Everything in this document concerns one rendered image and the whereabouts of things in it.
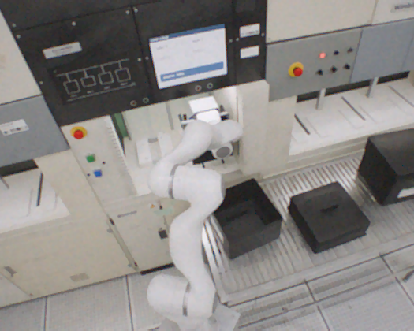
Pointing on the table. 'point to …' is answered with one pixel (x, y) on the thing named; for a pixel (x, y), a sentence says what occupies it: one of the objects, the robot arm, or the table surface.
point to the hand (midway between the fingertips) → (203, 108)
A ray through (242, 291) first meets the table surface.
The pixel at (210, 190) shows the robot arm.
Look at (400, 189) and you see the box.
